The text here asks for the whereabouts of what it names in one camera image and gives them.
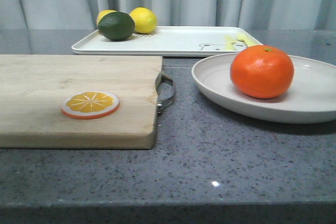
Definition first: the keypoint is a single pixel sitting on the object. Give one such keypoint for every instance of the metal cutting board handle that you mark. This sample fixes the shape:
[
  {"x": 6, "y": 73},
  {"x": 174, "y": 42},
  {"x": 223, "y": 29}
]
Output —
[{"x": 168, "y": 100}]

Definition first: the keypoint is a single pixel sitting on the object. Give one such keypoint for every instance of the yellow plastic knife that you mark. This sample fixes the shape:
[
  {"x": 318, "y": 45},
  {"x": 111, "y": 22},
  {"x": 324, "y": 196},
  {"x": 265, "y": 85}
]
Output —
[{"x": 230, "y": 41}]

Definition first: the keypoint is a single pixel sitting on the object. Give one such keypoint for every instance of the yellow lemon left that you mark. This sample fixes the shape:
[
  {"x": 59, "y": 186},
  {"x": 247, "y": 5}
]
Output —
[{"x": 103, "y": 14}]

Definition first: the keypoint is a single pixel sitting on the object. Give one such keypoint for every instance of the orange mandarin fruit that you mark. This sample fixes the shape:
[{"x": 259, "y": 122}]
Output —
[{"x": 262, "y": 71}]

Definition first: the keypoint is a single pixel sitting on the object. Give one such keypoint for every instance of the beige round plate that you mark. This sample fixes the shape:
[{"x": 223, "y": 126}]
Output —
[{"x": 308, "y": 96}]

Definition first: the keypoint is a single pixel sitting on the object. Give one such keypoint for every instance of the wooden cutting board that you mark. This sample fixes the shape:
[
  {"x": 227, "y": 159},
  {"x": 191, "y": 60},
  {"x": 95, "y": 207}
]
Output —
[{"x": 33, "y": 87}]

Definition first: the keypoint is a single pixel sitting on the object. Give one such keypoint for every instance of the orange slice piece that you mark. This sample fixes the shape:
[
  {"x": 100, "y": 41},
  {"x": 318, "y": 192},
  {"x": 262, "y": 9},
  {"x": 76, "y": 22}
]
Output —
[{"x": 90, "y": 105}]

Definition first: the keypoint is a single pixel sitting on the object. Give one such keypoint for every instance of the yellow plastic fork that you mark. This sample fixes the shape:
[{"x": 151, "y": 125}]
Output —
[{"x": 244, "y": 38}]

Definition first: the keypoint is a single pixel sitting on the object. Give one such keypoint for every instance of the white rectangular bear tray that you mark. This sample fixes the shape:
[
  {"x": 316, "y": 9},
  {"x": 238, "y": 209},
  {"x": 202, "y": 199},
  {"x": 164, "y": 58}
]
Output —
[{"x": 171, "y": 41}]

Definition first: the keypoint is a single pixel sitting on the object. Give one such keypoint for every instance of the green lime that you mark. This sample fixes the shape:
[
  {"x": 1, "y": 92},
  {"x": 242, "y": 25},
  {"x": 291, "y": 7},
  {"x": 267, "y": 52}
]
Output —
[{"x": 116, "y": 26}]

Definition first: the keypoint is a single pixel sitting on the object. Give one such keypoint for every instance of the yellow lemon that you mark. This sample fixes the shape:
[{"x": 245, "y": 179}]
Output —
[
  {"x": 103, "y": 14},
  {"x": 145, "y": 20}
]

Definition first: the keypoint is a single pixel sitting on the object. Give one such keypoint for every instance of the yellow lemon right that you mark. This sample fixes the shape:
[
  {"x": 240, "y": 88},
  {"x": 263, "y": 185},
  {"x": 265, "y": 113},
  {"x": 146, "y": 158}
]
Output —
[{"x": 145, "y": 20}]

